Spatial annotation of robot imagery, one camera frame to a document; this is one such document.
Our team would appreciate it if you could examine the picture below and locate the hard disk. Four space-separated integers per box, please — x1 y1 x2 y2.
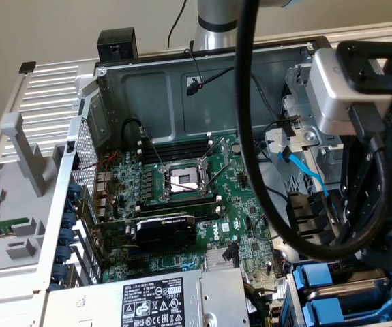
292 262 392 309

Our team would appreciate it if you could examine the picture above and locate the blue disk carrier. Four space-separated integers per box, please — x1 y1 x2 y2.
301 295 392 324

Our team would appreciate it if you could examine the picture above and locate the metal disk bay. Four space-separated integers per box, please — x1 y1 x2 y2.
280 251 392 327

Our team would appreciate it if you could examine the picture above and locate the metal drive cage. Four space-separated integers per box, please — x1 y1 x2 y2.
280 62 345 187

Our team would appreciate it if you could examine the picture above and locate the metal socket cover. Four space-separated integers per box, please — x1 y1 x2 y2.
198 136 232 192

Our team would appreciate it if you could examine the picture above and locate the silver chipset heatsink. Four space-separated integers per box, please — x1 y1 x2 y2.
205 249 240 273

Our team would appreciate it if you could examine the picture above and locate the green motherboard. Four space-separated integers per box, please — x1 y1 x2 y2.
91 131 288 309

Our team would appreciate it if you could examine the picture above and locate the CPU socket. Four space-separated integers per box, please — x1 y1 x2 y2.
159 159 217 202

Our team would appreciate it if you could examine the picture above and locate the black graphics card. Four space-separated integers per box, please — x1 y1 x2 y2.
91 213 197 253

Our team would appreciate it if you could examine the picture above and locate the metal locking lever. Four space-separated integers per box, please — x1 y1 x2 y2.
139 125 166 170

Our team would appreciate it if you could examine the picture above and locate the open PC case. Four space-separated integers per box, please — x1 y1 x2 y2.
33 35 392 327

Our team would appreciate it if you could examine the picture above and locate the silver power supply unit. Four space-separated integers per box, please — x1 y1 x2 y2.
40 267 251 327

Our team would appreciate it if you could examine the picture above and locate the black box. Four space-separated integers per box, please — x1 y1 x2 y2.
97 27 139 63

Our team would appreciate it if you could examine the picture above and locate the grey parts rack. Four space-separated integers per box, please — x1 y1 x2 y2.
0 110 80 283

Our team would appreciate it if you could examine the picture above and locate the green RAM stick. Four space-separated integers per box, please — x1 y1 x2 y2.
0 217 35 242

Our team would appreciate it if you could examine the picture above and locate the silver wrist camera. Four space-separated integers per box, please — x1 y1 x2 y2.
305 47 392 136

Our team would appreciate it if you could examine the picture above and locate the light blue SATA wire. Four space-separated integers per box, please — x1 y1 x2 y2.
278 144 331 198

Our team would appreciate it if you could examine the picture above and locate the black plastic wire holder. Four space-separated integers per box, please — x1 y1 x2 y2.
285 191 342 260

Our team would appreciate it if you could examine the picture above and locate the braided yellow black wire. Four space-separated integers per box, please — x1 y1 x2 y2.
243 282 282 327

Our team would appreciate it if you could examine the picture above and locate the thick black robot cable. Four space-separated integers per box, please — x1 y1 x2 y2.
235 0 389 260

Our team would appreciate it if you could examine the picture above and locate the black power wire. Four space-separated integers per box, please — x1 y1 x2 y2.
185 66 299 138

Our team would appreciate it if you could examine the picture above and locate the thin red black wire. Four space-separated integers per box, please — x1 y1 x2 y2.
183 47 206 89

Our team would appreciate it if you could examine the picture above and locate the thin black cable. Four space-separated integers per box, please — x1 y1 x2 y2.
166 0 189 49

